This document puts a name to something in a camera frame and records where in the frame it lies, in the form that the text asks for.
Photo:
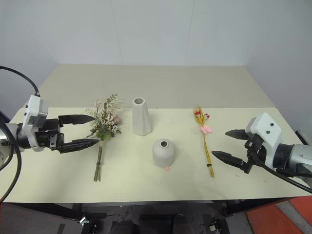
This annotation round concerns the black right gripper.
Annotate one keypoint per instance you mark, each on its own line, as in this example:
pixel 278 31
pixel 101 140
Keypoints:
pixel 254 148

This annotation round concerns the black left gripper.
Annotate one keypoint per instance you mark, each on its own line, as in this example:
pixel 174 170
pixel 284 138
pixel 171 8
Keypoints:
pixel 50 136

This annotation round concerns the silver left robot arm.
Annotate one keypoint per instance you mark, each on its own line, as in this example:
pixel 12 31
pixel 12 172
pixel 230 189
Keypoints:
pixel 7 146

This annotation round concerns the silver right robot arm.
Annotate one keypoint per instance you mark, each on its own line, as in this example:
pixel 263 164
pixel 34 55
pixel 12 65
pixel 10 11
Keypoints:
pixel 297 158

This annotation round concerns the tall white ceramic vase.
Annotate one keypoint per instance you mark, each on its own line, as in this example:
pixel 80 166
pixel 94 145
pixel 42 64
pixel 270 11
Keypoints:
pixel 141 119

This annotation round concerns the short round white vase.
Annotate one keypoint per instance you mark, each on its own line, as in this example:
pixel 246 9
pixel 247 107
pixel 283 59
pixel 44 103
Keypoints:
pixel 163 153

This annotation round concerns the yellow stemmed flower bunch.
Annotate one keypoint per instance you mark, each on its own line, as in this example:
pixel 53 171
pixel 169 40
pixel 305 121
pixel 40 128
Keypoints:
pixel 206 146

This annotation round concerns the green dried flower bouquet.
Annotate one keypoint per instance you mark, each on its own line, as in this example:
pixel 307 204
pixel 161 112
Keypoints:
pixel 104 119

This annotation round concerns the orange floor mat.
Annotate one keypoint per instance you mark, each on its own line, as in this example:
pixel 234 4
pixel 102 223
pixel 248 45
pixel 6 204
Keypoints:
pixel 280 217

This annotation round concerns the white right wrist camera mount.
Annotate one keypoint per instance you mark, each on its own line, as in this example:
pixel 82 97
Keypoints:
pixel 268 129

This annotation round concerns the black table frame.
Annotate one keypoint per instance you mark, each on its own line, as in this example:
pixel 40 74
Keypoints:
pixel 146 204

